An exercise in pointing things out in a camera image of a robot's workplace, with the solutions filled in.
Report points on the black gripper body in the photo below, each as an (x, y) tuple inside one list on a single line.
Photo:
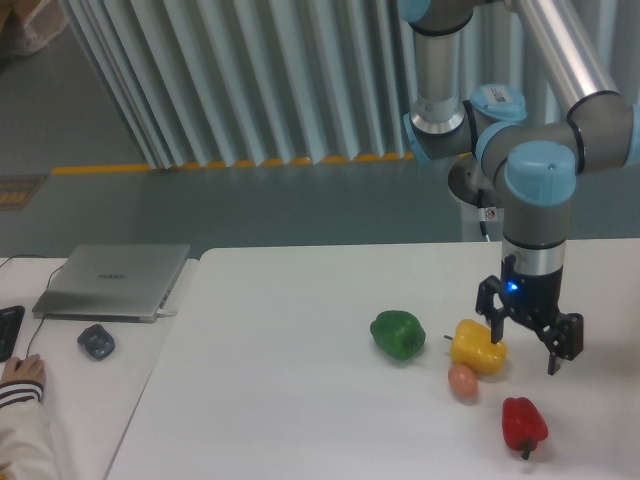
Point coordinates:
[(531, 300)]

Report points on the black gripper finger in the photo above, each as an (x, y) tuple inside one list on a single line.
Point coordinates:
[(563, 336), (488, 291)]

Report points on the red bell pepper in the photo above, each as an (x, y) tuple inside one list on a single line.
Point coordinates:
[(523, 426)]

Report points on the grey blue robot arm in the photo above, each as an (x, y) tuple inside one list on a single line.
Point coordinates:
[(532, 171)]

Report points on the white striped sleeve forearm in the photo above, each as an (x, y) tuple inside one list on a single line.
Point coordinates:
[(26, 442)]

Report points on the person's hand on mouse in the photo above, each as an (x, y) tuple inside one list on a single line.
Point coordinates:
[(28, 370)]

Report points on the yellow bell pepper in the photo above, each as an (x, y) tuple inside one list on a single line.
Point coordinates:
[(472, 346)]

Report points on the brown egg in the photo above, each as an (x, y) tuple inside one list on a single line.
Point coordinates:
[(463, 381)]

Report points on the green bell pepper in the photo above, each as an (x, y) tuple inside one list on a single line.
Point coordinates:
[(398, 333)]

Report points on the white folding partition screen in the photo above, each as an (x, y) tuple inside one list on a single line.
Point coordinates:
[(233, 81)]

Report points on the silver closed laptop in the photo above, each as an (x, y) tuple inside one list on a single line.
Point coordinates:
[(119, 282)]

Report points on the black keyboard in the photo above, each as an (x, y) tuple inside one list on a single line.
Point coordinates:
[(10, 324)]

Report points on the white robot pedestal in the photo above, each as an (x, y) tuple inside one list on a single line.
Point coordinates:
[(481, 212)]

